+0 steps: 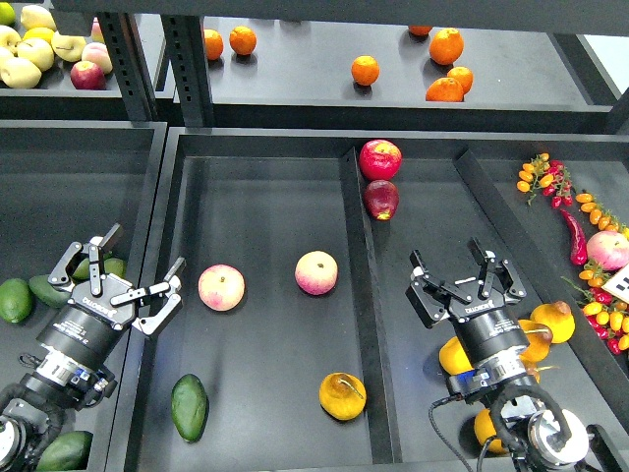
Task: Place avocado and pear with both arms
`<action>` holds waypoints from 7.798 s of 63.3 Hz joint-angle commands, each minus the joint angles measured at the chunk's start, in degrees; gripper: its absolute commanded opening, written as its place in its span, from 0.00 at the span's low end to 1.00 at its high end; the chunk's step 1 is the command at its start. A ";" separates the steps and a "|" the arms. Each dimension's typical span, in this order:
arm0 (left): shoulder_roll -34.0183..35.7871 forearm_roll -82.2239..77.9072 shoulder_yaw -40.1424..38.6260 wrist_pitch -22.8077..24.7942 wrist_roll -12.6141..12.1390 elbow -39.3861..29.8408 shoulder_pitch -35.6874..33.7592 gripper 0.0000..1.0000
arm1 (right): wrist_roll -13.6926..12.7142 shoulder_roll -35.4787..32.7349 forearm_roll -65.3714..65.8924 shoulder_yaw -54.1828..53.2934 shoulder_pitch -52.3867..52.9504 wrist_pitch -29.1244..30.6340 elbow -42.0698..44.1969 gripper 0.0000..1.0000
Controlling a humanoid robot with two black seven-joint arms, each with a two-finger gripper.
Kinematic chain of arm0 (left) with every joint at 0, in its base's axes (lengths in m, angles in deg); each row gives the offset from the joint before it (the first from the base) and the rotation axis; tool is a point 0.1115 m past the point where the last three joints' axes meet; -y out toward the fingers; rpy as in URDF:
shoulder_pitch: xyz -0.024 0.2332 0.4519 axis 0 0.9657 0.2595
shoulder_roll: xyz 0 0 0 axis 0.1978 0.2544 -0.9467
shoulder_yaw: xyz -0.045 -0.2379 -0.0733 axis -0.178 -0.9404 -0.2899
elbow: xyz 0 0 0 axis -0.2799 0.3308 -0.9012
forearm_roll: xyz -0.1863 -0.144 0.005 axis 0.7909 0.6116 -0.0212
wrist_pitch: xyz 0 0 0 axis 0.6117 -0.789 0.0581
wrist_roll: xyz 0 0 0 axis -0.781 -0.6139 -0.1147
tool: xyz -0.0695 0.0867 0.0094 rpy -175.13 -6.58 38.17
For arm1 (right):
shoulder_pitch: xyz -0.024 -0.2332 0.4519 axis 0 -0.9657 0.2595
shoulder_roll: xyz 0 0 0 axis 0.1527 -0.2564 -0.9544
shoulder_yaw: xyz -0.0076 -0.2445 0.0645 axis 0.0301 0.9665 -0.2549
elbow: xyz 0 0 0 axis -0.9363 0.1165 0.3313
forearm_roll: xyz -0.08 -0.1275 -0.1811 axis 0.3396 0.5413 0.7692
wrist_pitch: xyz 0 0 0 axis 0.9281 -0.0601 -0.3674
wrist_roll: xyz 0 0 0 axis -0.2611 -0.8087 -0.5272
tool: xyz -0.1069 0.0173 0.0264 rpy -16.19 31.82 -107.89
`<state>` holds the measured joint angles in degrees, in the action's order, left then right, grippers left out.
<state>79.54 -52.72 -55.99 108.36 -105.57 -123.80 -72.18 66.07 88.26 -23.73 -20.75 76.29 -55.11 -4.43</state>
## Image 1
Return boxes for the upper cherry tomato bunch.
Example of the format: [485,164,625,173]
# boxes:
[516,152,573,208]

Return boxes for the bright red apple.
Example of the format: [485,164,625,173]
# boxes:
[359,140,403,181]

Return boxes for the green avocado bottom right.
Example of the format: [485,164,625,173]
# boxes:
[36,431,93,471]

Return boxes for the dark green avocado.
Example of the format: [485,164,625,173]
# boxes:
[171,374,208,443]
[29,274,71,309]

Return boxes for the orange cherry tomato string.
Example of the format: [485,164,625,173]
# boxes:
[574,190,629,237]

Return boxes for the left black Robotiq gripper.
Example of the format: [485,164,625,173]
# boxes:
[47,222,187,340]

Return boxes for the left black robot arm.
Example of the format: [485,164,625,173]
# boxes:
[1,224,186,471]

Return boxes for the orange behind front right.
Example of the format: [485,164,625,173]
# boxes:
[447,66,474,94]

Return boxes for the red chili pepper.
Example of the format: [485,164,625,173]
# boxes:
[559,209,588,266]

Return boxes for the yellow pear with brown spot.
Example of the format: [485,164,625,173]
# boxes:
[318,372,367,421]

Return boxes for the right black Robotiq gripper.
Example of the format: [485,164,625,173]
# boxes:
[406,237,527,326]

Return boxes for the yellow pear left of pile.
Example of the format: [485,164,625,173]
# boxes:
[438,336,473,376]

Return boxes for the black tray divider right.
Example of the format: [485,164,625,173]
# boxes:
[455,149,628,388]

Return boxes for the dark red apple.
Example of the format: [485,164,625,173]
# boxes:
[363,179,400,221]

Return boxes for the pink apple left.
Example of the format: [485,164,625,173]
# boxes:
[198,265,246,312]

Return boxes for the yellow pear right upper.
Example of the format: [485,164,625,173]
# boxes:
[530,301,576,344]

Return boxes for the red apple on shelf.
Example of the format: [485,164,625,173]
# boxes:
[70,61,106,90]

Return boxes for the yellow pear middle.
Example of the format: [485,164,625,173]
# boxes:
[519,320,553,363]

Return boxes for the pale yellow apple front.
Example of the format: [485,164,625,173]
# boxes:
[1,57,42,89]

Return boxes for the black tray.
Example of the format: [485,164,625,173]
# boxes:
[114,128,628,471]
[1,120,167,471]

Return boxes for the pale peach on shelf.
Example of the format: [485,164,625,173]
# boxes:
[82,42,113,75]

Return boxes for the black upright post centre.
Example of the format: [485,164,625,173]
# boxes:
[160,15,214,128]

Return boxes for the dark green avocado lying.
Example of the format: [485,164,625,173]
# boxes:
[29,274,71,309]

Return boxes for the black upright post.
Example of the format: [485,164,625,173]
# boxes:
[160,15,214,128]
[96,12,157,122]

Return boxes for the white label card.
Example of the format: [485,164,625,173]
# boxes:
[602,265,629,303]

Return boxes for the pale yellow apple middle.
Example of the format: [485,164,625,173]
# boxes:
[17,37,55,72]

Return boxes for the yellow pear under arm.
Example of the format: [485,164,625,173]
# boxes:
[524,362,544,384]

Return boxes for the black centre tray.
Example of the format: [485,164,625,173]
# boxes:
[114,128,628,471]

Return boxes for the pink apple far right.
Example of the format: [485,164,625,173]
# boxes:
[586,231,628,271]

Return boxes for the pink apple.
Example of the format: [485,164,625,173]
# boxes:
[586,231,628,271]
[295,251,338,296]
[198,265,246,312]

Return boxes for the yellow pear bottom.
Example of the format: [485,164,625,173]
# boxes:
[474,408,508,454]

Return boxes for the black left tray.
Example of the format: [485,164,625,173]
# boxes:
[1,120,167,471]

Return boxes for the black tray divider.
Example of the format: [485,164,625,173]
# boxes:
[455,149,628,388]
[339,147,402,464]

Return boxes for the pink apple centre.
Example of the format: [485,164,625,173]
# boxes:
[295,251,338,296]

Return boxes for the light green avocado far left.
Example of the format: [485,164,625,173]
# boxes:
[0,278,33,325]

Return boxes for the green avocado top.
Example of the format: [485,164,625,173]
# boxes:
[72,258,89,280]

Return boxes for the black upright post left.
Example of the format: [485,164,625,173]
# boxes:
[96,12,157,122]

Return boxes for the black tray divider centre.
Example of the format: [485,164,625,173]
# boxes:
[339,147,402,464]

